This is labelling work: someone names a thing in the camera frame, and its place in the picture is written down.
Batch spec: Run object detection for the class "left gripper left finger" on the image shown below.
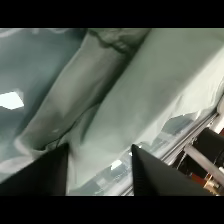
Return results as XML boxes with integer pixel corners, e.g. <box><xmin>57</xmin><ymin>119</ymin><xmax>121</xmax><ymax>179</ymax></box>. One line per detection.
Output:
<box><xmin>0</xmin><ymin>142</ymin><xmax>70</xmax><ymax>197</ymax></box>

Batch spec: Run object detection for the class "pale green shirt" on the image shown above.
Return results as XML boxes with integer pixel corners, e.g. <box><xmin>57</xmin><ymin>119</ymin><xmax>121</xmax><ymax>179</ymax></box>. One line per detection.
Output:
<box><xmin>0</xmin><ymin>28</ymin><xmax>224</xmax><ymax>197</ymax></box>

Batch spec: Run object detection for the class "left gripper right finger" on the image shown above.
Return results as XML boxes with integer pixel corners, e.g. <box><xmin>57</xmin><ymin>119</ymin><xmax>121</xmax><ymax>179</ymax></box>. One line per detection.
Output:
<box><xmin>130</xmin><ymin>143</ymin><xmax>214</xmax><ymax>197</ymax></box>

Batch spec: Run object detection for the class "silver frame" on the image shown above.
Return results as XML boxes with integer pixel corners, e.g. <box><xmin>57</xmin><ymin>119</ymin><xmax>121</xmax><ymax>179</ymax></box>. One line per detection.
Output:
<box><xmin>114</xmin><ymin>110</ymin><xmax>224</xmax><ymax>197</ymax></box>

